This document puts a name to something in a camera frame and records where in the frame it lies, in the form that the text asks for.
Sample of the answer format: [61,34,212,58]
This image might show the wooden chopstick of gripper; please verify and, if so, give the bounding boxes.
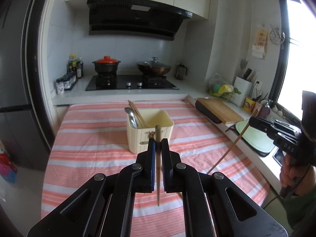
[155,125,162,207]
[206,122,250,174]

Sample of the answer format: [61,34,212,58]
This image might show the right hand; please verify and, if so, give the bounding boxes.
[280,155,315,196]

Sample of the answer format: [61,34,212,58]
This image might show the cream utensil holder box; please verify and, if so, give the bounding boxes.
[127,109,174,154]

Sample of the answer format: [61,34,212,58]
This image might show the wooden chopsticks in holder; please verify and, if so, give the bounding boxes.
[128,100,148,128]

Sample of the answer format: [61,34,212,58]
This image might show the metal spoon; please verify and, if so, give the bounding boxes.
[124,107,138,129]

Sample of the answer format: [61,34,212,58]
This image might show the yellow seasoning box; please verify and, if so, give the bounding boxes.
[243,97,256,112]

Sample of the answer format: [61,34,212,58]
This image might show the pink striped tablecloth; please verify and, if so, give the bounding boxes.
[41,99,271,237]

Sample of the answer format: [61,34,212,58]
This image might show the white knife block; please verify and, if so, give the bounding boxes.
[230,76,252,107]

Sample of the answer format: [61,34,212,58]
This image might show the wooden cutting board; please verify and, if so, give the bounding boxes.
[195,98,244,124]

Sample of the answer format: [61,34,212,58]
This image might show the black gas stove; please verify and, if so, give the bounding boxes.
[86,75,179,91]

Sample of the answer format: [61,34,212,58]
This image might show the plastic bag of produce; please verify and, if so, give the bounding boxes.
[208,73,241,101]

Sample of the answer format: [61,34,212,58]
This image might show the wok with glass lid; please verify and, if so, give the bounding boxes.
[137,57,171,76]

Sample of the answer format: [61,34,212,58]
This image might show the dark french press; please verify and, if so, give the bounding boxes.
[175,63,187,80]

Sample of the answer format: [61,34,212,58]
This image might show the black pot orange lid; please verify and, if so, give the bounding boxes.
[93,56,120,75]

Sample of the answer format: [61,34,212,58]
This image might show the spice jar rack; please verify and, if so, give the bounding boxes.
[62,72,77,90]

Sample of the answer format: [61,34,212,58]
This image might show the white spice jar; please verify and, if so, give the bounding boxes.
[55,78,64,95]

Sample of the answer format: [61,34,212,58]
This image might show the sauce bottles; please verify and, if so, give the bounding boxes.
[68,54,84,79]

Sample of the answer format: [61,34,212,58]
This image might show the grey refrigerator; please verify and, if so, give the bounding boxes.
[1,0,54,171]

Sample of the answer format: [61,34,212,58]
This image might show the colourful toy blocks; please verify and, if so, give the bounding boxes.
[0,143,18,183]

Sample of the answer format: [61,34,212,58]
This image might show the black range hood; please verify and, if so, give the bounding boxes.
[87,0,193,41]

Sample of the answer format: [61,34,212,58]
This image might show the wall calendar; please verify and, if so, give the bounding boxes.
[252,24,268,59]

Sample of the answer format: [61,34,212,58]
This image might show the wire wall rack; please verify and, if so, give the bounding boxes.
[269,25,286,45]

